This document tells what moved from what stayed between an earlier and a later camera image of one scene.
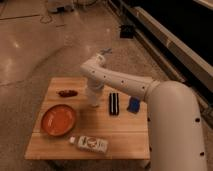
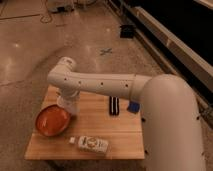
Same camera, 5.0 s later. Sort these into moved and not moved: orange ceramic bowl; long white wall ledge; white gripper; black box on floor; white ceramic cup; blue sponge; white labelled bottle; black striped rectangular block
Moved: white gripper; white ceramic cup; orange ceramic bowl
Not moved: black box on floor; black striped rectangular block; white labelled bottle; long white wall ledge; blue sponge
